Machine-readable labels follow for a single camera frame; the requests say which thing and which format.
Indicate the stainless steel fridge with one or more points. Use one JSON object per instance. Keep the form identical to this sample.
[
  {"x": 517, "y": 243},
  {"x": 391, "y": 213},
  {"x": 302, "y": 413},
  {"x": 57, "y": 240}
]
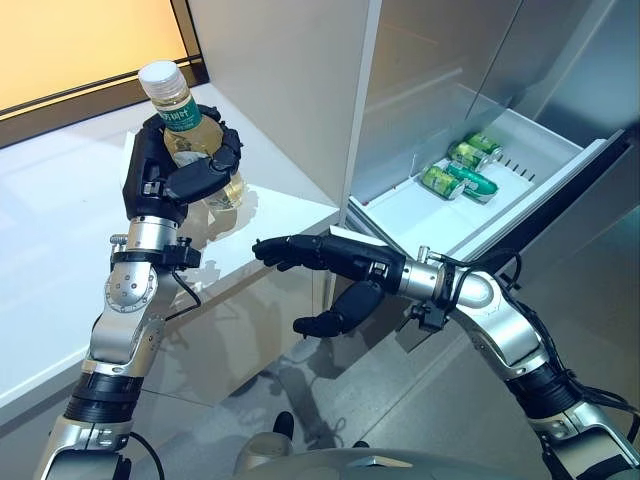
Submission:
[{"x": 425, "y": 60}]

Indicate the black left robot foot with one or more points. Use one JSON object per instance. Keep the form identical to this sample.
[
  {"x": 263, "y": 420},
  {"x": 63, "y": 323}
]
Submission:
[{"x": 284, "y": 425}]

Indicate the white fridge drawer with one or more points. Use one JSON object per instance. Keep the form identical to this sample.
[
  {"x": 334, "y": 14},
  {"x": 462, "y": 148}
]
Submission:
[{"x": 435, "y": 220}]

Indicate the yellow tea bottle white cap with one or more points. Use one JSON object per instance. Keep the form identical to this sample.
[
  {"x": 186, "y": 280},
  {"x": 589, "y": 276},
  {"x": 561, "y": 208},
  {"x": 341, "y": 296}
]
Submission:
[{"x": 190, "y": 135}]

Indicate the black robot foot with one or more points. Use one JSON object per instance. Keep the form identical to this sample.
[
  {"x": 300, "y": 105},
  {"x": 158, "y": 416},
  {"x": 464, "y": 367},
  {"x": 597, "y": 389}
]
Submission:
[
  {"x": 284, "y": 425},
  {"x": 362, "y": 445}
]

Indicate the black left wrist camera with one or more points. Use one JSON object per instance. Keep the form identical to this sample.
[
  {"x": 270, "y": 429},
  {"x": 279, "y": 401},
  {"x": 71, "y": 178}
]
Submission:
[{"x": 180, "y": 255}]

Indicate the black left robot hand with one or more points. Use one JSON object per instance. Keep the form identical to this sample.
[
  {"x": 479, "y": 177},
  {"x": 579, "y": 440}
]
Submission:
[{"x": 145, "y": 170}]

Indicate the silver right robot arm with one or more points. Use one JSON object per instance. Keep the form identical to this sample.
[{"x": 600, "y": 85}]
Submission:
[{"x": 510, "y": 335}]

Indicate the tall beige cabinet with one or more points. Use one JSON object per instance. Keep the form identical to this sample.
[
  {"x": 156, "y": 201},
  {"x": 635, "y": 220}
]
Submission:
[{"x": 280, "y": 75}]

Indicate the green drink can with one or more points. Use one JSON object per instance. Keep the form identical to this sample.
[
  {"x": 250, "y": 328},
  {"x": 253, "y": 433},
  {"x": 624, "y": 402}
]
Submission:
[
  {"x": 480, "y": 186},
  {"x": 465, "y": 154},
  {"x": 485, "y": 142},
  {"x": 440, "y": 182}
]

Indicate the black framed lit window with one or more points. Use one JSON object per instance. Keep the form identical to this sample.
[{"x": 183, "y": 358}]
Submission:
[{"x": 75, "y": 45}]

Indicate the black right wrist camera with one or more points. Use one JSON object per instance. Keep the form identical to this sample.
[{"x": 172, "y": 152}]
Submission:
[{"x": 430, "y": 315}]

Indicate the grey robot torso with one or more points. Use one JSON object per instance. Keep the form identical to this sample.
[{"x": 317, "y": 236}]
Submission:
[{"x": 390, "y": 465}]

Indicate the black right robot foot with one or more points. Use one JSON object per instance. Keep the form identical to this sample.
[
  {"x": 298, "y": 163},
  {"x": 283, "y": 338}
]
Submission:
[{"x": 362, "y": 445}]

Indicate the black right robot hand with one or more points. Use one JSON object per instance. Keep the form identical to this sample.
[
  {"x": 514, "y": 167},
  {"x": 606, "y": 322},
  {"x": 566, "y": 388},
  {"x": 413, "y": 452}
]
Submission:
[{"x": 360, "y": 260}]

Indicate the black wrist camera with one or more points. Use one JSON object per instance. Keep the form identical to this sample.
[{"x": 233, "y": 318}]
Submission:
[
  {"x": 430, "y": 315},
  {"x": 180, "y": 255}
]

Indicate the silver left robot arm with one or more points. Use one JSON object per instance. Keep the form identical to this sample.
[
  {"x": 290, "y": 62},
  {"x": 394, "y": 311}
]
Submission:
[{"x": 125, "y": 320}]

